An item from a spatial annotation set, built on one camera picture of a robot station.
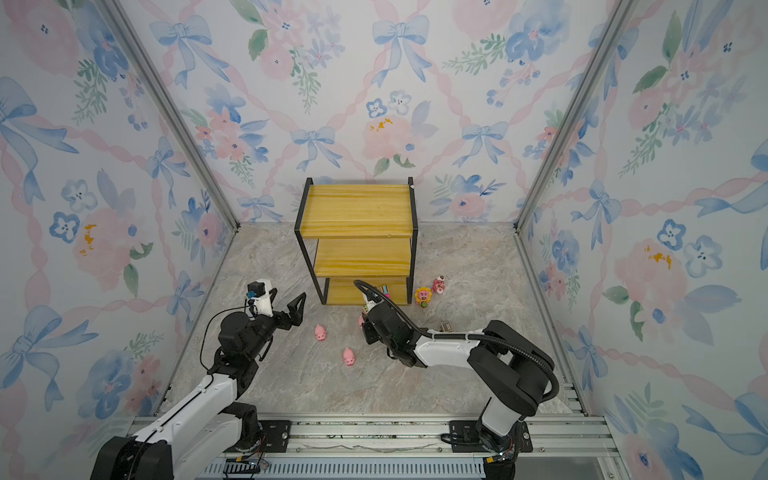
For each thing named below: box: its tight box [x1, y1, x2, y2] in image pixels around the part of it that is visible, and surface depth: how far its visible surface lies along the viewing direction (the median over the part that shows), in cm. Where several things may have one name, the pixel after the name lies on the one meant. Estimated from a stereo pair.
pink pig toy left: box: [315, 324, 327, 342], surface depth 92 cm
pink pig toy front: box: [343, 347, 355, 367], surface depth 87 cm
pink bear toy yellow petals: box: [414, 286, 432, 308], surface depth 97 cm
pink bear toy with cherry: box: [432, 275, 446, 295], surface depth 100 cm
